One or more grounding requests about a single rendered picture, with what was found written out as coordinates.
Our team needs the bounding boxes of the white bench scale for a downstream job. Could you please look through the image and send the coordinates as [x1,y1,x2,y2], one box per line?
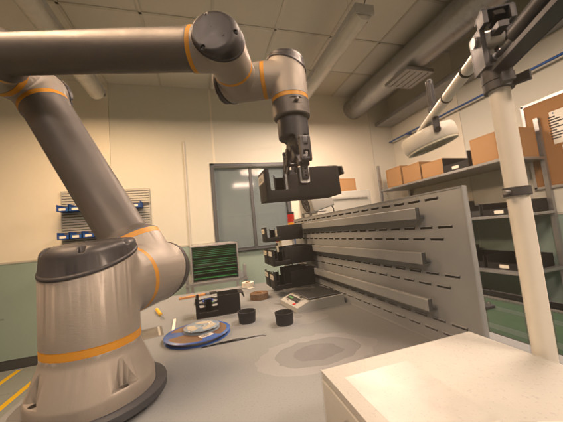
[280,285,347,313]

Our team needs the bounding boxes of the blue component reel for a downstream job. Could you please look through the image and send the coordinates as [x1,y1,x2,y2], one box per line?
[162,320,232,351]

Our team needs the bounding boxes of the cork notice board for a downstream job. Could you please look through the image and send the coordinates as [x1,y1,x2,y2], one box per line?
[518,90,563,188]

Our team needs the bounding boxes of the grey framed window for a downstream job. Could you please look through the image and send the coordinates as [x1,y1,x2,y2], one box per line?
[209,162,305,253]

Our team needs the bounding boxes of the green striped rack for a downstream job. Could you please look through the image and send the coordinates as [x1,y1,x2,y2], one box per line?
[189,241,240,285]

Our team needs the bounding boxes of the white drawer cabinet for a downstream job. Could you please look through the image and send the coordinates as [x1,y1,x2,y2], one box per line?
[320,331,563,422]

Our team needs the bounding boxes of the white magnifier lamp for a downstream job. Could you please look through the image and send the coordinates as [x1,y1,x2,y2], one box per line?
[400,0,563,159]

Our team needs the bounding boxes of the white magnifier post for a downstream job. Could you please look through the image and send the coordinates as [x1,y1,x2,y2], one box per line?
[481,69,560,358]

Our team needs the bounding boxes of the black tape dispenser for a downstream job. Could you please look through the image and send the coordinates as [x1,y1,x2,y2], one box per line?
[194,289,241,320]

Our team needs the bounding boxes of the black tweezers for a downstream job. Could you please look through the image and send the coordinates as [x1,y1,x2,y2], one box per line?
[210,333,268,346]

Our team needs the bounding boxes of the grey louvre rail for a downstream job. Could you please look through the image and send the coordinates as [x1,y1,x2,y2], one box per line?
[302,206,426,232]
[313,276,435,315]
[311,244,431,267]

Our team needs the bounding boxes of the blue wall pipe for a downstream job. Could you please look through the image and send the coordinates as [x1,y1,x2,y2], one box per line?
[388,56,556,145]

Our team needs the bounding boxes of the black hanging bin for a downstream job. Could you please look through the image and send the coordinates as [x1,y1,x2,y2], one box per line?
[261,224,305,244]
[264,263,316,291]
[262,244,315,267]

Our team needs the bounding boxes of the black parts bin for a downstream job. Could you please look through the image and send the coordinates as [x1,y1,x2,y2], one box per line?
[257,165,345,204]

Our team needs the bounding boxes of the grey wall panel blue bins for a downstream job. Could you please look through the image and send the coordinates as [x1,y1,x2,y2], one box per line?
[55,188,153,243]

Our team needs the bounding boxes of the white wall conduit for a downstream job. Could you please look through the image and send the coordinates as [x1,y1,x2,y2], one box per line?
[181,140,195,291]

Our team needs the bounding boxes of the grey louvre panel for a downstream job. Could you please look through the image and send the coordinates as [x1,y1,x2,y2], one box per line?
[301,184,492,340]

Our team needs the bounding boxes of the grey ceiling vent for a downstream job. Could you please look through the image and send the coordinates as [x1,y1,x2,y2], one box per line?
[385,65,435,89]

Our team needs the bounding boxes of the black shelf bin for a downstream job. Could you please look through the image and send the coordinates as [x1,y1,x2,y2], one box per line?
[478,251,556,270]
[442,157,474,173]
[477,198,551,217]

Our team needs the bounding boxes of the grey component reel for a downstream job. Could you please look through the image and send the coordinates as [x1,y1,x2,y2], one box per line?
[182,319,221,338]

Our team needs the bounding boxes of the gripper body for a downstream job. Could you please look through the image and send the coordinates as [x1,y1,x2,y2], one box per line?
[271,94,311,147]

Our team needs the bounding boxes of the grey shelf unit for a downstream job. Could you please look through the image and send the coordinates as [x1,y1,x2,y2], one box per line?
[380,153,563,305]

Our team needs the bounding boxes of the grey ventilation duct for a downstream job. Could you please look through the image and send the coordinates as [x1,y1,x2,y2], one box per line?
[64,74,108,100]
[342,0,521,120]

